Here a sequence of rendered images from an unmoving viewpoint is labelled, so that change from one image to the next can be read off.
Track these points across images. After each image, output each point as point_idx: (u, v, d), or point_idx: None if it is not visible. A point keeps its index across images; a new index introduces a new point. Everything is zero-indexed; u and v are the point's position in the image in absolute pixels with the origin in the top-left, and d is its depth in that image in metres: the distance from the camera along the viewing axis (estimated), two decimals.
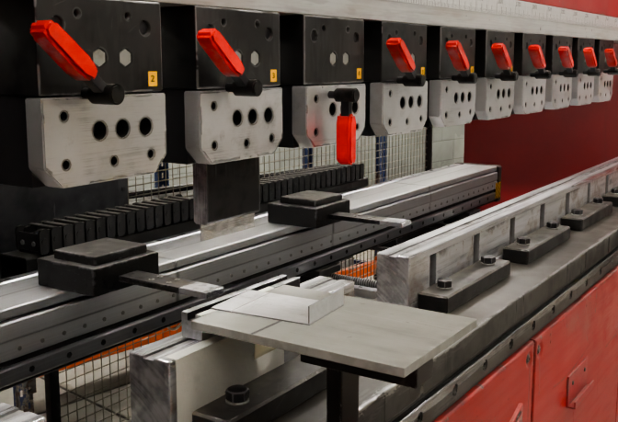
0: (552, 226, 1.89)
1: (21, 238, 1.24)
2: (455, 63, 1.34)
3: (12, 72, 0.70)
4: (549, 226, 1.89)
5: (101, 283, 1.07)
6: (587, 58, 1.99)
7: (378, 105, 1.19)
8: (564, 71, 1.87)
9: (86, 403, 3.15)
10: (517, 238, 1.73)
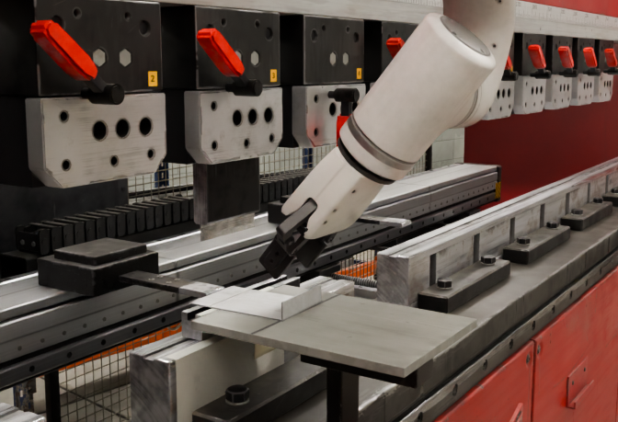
0: (552, 226, 1.89)
1: (21, 238, 1.24)
2: None
3: (12, 72, 0.70)
4: (549, 226, 1.89)
5: (101, 283, 1.07)
6: (587, 58, 1.99)
7: None
8: (564, 71, 1.87)
9: (86, 403, 3.15)
10: (517, 238, 1.73)
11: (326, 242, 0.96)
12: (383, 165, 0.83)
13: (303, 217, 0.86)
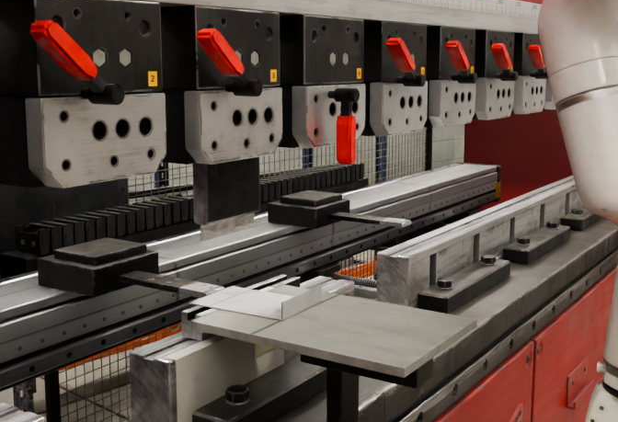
0: (552, 226, 1.89)
1: (21, 238, 1.24)
2: (455, 63, 1.34)
3: (12, 72, 0.70)
4: (549, 226, 1.89)
5: (101, 283, 1.07)
6: None
7: (378, 105, 1.19)
8: None
9: (86, 403, 3.15)
10: (517, 238, 1.73)
11: None
12: None
13: None
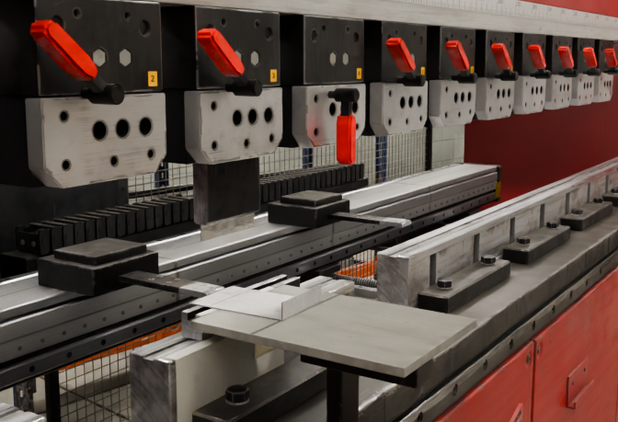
0: (552, 226, 1.89)
1: (21, 238, 1.24)
2: (455, 63, 1.34)
3: (12, 72, 0.70)
4: (549, 226, 1.89)
5: (101, 283, 1.07)
6: (587, 58, 1.99)
7: (378, 105, 1.19)
8: (564, 71, 1.87)
9: (86, 403, 3.15)
10: (517, 238, 1.73)
11: None
12: None
13: None
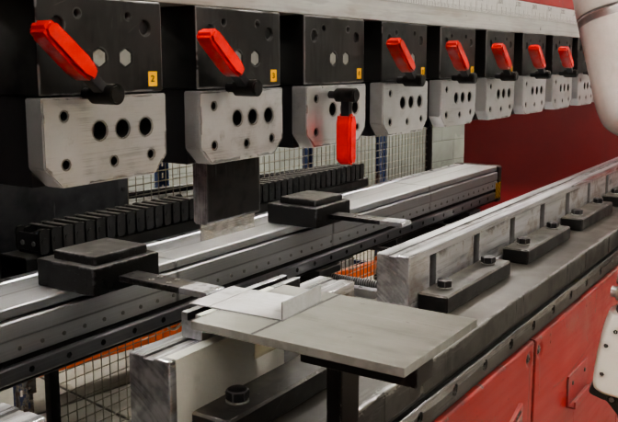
0: (552, 226, 1.89)
1: (21, 238, 1.24)
2: (455, 63, 1.34)
3: (12, 72, 0.70)
4: (549, 226, 1.89)
5: (101, 283, 1.07)
6: None
7: (378, 105, 1.19)
8: (564, 71, 1.87)
9: (86, 403, 3.15)
10: (517, 238, 1.73)
11: None
12: None
13: None
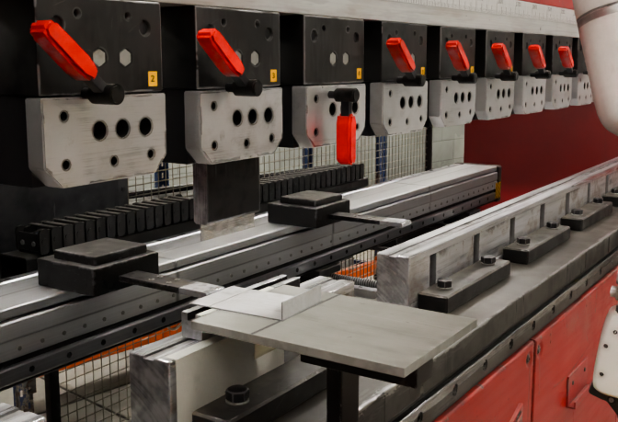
0: (552, 226, 1.89)
1: (21, 238, 1.24)
2: (455, 63, 1.34)
3: (12, 72, 0.70)
4: (549, 226, 1.89)
5: (101, 283, 1.07)
6: None
7: (378, 105, 1.19)
8: (564, 71, 1.87)
9: (86, 403, 3.15)
10: (517, 238, 1.73)
11: None
12: None
13: None
